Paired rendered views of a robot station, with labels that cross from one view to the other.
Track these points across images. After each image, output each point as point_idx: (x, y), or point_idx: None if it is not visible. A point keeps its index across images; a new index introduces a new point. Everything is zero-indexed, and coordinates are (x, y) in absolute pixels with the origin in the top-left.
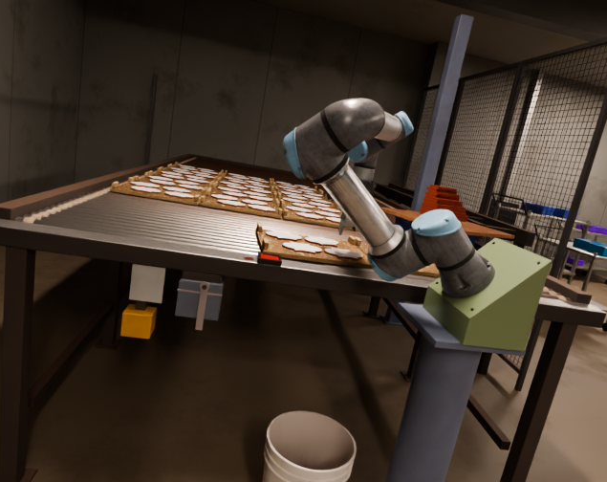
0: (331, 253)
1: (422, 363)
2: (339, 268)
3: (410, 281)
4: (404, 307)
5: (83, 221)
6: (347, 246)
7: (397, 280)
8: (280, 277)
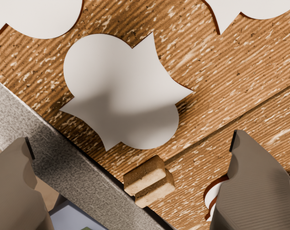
0: (65, 78)
1: (60, 195)
2: (38, 121)
3: (126, 224)
4: (55, 215)
5: None
6: (280, 51)
7: (102, 212)
8: None
